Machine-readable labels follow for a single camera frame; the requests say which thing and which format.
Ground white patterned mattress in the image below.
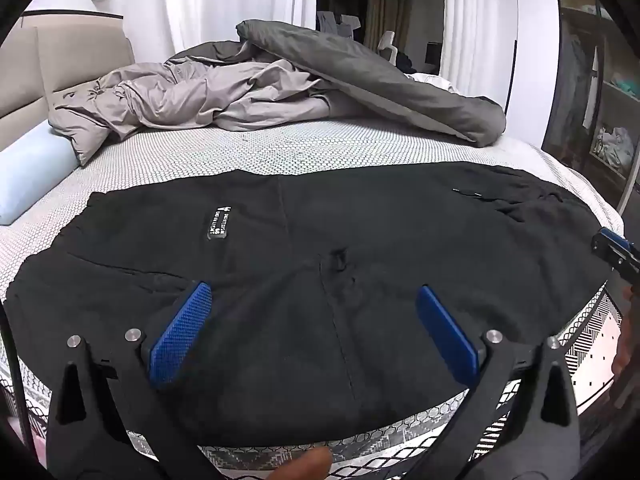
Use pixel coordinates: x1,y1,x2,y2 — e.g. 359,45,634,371
0,115,627,480

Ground pale clothes pile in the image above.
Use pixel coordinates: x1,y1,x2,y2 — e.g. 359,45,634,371
592,125,637,171

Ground beige padded headboard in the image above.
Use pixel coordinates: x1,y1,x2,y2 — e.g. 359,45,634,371
0,24,136,151

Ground person's left hand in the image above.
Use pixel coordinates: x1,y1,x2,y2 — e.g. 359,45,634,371
270,447,334,480

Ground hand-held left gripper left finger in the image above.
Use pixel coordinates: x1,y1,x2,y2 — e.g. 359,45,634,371
46,281,221,480

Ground grey duvet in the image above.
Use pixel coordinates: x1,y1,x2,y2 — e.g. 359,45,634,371
47,19,507,168

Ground dark open wardrobe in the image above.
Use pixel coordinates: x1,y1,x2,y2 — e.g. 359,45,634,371
542,0,640,217

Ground teal cloth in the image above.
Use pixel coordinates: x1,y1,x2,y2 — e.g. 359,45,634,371
612,72,640,94

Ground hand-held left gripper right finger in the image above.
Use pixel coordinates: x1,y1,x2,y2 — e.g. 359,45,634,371
415,285,584,480

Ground person's right hand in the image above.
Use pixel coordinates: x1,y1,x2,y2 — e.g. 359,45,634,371
611,282,640,378

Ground white office chair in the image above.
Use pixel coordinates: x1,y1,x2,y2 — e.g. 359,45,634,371
377,30,402,66

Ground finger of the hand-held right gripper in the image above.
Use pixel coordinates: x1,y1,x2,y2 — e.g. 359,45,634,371
590,227,640,287

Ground beige curtain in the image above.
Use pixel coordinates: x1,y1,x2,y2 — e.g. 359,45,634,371
362,0,412,51

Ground white curtain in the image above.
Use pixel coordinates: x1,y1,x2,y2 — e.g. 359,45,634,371
440,0,518,111
160,0,318,61

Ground black pants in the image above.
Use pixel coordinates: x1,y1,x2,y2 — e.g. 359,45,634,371
2,162,623,448

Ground light blue pillow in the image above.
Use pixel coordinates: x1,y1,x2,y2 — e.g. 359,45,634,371
0,122,82,226

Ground hanging grey clothes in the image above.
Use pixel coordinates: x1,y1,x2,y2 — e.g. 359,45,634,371
317,10,362,39

